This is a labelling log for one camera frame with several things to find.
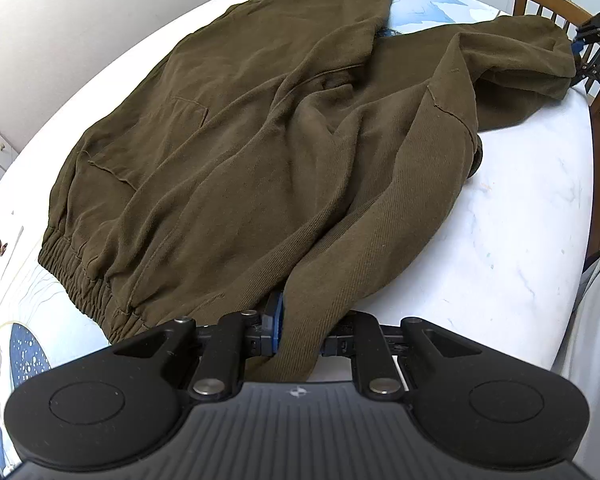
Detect person white clothing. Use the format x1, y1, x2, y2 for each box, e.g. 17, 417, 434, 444
553, 256, 600, 479

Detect olive green sweatshirt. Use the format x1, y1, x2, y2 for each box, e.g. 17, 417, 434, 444
38, 0, 576, 382

